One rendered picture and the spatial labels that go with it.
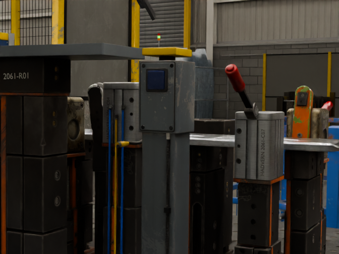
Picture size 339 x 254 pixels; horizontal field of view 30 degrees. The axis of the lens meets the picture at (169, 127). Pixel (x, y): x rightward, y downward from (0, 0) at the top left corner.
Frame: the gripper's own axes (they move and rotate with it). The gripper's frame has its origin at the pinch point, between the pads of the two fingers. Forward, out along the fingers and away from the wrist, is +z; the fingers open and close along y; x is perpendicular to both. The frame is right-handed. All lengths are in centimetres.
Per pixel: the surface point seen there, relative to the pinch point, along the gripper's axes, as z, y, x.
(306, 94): 19.6, 21.5, -26.2
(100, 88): -5.9, -14.6, -33.8
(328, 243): 68, 12, -27
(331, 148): 14, 24, -51
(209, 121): 20.5, -1.8, -21.6
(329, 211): 160, 3, 65
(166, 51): -20, 7, -54
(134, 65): 178, -117, 288
